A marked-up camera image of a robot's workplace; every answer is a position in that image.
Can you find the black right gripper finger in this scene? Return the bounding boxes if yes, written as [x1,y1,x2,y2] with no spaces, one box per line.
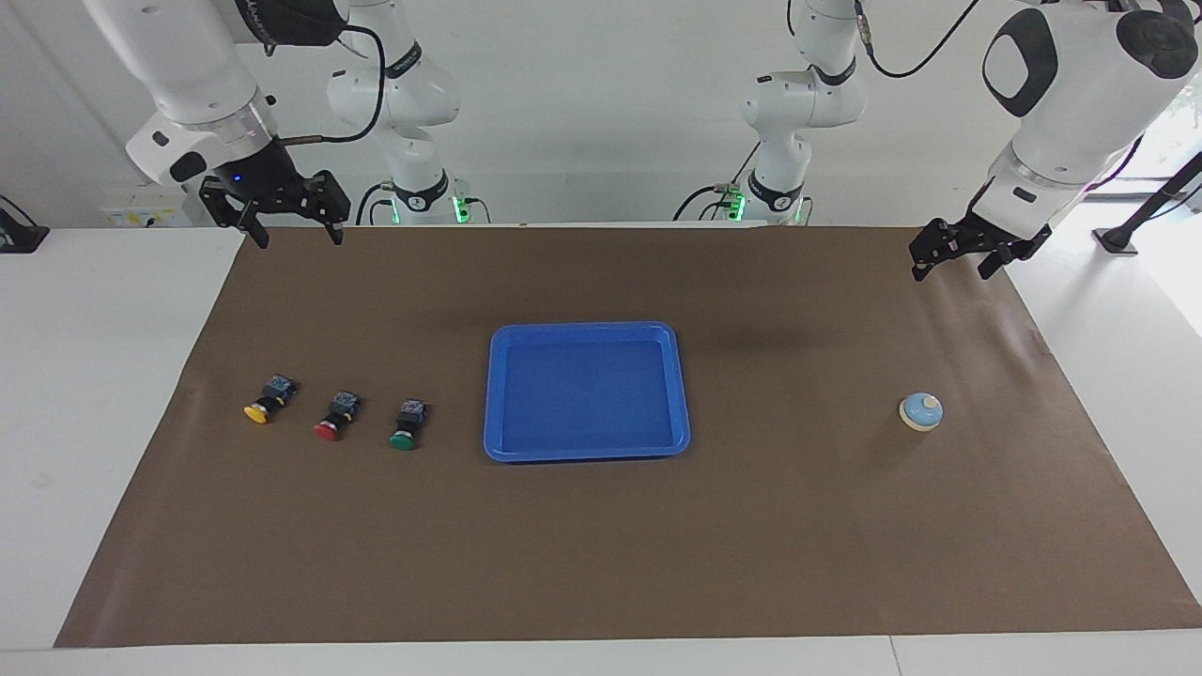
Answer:
[199,177,271,250]
[302,170,352,246]

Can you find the yellow push button switch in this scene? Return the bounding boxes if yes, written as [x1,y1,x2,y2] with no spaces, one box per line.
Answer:
[243,375,299,424]

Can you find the red push button switch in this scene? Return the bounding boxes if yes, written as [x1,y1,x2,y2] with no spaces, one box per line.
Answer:
[314,390,363,442]

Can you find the green push button switch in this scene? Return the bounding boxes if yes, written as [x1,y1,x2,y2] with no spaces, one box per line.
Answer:
[389,399,430,451]

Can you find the blue plastic tray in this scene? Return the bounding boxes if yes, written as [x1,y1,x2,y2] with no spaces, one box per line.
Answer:
[483,321,692,464]

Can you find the white box yellow label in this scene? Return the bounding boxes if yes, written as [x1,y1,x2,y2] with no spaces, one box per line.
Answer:
[101,183,212,229]

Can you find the black stand with foot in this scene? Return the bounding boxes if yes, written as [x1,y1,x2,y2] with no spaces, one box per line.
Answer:
[1092,150,1202,256]

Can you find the brown table mat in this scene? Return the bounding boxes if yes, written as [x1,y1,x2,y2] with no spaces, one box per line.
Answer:
[54,225,1202,649]

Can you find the black right base cable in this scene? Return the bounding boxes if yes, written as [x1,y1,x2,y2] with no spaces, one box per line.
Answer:
[355,181,395,226]

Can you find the black base cable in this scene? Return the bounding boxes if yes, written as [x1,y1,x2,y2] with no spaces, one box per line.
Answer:
[672,141,763,223]
[355,181,395,226]

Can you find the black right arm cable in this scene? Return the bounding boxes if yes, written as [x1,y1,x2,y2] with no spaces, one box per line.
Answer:
[278,23,388,147]

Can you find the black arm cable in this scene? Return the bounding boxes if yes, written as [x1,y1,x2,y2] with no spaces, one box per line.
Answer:
[278,23,388,147]
[853,0,982,79]

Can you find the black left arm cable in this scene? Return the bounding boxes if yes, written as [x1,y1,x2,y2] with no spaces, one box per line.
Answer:
[853,0,982,79]

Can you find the black clamp mount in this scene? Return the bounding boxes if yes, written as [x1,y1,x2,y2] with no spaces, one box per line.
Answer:
[0,195,50,254]

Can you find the black left base cable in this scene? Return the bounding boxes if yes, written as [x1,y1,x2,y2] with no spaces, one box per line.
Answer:
[672,141,763,223]

